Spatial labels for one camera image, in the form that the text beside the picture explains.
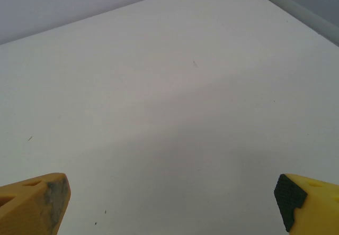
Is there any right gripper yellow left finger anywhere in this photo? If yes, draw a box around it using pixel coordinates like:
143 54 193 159
0 172 72 235

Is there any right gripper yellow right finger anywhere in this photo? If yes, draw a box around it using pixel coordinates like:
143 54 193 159
273 173 339 235

